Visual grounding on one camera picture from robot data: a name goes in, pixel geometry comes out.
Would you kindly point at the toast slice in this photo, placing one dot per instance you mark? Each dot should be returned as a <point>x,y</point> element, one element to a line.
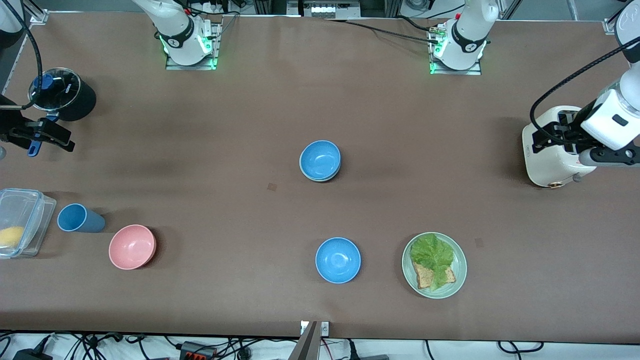
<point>424,277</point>

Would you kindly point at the black power adapter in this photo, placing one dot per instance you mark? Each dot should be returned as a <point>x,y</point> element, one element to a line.
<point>30,355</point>

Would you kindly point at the blue bowl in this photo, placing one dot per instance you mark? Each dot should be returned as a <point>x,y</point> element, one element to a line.
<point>338,260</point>
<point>320,159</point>

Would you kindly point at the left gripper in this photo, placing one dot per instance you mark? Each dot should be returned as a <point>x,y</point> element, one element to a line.
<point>573,128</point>

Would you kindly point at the green bowl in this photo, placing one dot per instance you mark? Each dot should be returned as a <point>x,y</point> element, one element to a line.
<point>320,180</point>

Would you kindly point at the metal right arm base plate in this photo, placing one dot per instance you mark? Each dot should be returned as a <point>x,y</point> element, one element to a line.
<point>172,65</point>

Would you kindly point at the black plug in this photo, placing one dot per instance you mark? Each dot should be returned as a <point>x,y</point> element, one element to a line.
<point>372,357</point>

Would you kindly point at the pink bowl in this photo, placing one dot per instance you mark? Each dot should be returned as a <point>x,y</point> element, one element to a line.
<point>132,247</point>

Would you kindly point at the yellow fruit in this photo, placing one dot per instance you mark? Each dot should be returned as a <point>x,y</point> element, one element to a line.
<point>11,236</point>

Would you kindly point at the glass lid with blue knob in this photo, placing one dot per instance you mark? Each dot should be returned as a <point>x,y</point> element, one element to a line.
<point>62,92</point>

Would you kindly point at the black red power strip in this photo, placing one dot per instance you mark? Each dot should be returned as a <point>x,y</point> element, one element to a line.
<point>197,350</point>

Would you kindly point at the clear plastic container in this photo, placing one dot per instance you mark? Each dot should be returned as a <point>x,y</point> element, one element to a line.
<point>30,215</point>

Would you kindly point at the white metal bracket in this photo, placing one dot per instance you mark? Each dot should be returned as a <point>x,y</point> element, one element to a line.
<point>325,328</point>

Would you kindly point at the blue cup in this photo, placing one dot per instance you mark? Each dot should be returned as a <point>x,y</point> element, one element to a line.
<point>82,220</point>

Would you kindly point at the white toaster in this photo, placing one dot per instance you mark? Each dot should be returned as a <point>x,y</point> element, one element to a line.
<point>550,167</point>

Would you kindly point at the aluminium frame corner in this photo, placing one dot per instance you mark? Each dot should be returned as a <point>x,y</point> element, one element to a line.
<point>39,18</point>
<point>609,26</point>

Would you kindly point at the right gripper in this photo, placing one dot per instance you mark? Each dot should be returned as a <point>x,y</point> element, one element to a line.
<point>10,124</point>

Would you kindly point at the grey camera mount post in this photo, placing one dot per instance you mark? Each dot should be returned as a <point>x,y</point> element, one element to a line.
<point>306,347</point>

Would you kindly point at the grey control box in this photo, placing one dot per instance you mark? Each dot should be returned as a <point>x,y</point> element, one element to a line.
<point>327,9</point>

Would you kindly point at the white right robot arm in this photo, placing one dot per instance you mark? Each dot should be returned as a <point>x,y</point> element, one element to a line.
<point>177,30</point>

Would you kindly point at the green lettuce leaf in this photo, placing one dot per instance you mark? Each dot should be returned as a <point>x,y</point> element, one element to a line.
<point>430,252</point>

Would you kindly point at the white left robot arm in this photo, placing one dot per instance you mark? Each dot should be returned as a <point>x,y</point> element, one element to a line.
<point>467,35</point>

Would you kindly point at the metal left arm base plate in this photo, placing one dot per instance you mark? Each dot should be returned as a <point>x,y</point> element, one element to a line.
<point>475,72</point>

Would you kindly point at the green plate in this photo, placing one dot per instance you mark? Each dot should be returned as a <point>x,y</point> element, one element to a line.
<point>461,260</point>

